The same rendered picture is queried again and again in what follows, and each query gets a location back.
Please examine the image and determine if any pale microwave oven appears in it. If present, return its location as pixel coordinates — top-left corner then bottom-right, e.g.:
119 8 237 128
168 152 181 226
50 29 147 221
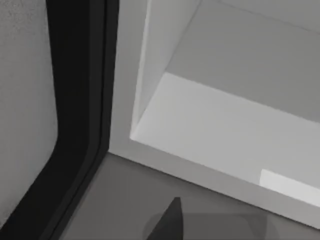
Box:
107 0 320 231

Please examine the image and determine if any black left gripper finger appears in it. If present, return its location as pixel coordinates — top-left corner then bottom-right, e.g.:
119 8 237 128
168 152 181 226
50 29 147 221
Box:
145 196 185 240

